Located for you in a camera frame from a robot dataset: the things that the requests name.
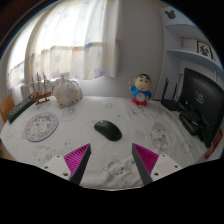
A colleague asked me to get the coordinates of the white printed tablecloth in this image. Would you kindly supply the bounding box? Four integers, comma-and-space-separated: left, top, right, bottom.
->
0, 95, 221, 191

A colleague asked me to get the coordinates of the wooden chair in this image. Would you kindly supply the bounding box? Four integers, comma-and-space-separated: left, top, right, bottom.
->
0, 93, 17, 124

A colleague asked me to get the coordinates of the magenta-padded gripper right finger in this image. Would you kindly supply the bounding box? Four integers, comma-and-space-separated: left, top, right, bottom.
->
131, 142, 184, 186

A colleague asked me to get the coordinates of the black router with antennas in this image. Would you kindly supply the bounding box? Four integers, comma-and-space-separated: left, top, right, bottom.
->
160, 77, 183, 112

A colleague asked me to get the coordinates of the black box device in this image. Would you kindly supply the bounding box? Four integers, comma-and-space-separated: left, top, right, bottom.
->
178, 109, 204, 137

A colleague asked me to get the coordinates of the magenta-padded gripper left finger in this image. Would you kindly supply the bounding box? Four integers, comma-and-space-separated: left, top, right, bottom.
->
43, 143, 92, 186

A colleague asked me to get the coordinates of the black computer mouse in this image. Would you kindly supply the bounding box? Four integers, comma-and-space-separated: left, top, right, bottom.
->
93, 119, 123, 142

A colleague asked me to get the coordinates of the large white conch shell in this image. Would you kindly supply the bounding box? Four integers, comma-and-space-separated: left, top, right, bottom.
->
53, 74, 84, 109

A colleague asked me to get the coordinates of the black monitor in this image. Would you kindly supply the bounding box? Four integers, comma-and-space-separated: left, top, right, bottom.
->
179, 67, 224, 149

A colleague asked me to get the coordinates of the cartoon boy figurine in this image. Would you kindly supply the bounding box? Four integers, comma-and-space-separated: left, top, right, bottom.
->
128, 73, 153, 107

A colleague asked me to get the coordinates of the black keyboard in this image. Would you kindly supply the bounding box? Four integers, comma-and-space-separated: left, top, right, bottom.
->
6, 96, 37, 124

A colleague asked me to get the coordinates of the red flat item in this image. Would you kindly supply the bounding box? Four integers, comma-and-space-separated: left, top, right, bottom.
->
204, 129, 224, 160

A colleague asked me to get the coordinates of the white wall shelf unit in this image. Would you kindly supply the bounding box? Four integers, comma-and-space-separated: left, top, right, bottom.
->
159, 4, 224, 101

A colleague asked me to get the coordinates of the white star-print curtain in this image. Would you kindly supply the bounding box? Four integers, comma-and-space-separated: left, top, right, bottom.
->
6, 0, 121, 89

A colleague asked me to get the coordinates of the wooden model sailing ship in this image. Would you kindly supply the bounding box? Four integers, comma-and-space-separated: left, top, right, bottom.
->
29, 71, 54, 106

